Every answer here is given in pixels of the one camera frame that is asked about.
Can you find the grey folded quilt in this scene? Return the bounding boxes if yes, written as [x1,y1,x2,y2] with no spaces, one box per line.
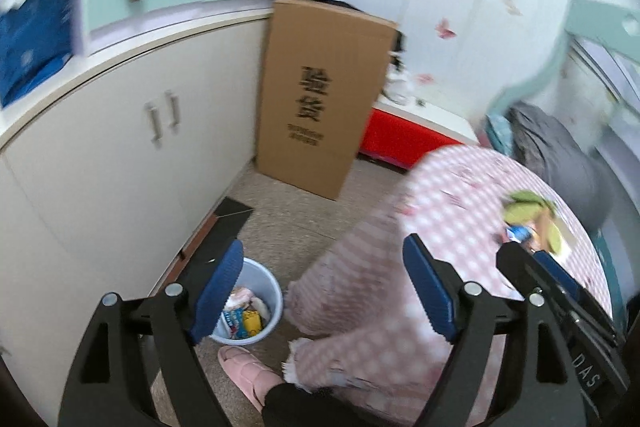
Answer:
[506,102,613,234]

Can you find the beige low cabinet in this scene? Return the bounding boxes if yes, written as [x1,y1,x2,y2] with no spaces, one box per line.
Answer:
[1,10,269,426]

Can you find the teal bunk bed frame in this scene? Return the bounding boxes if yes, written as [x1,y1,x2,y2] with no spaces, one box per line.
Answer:
[484,0,640,118]

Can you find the large cardboard box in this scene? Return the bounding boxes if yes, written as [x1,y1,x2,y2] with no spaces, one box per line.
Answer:
[256,0,397,199]

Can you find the pink slipper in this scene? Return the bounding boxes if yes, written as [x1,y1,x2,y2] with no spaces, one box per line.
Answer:
[218,346,284,412]

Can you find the green leaf plush wrapper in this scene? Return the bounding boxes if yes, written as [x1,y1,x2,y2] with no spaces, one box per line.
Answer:
[502,190,563,256]

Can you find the blue package bag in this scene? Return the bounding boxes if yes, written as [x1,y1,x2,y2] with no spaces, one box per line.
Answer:
[0,0,73,107]

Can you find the red storage box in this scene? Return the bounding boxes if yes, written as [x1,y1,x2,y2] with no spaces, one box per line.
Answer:
[359,96,478,170]

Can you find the blue snack wrapper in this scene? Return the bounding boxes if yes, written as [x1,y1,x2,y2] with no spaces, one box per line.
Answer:
[504,225,533,244]

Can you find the pink checkered tablecloth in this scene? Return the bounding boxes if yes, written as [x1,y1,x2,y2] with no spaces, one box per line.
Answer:
[282,143,614,427]

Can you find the light blue trash bin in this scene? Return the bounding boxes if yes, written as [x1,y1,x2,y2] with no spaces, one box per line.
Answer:
[209,258,283,346]

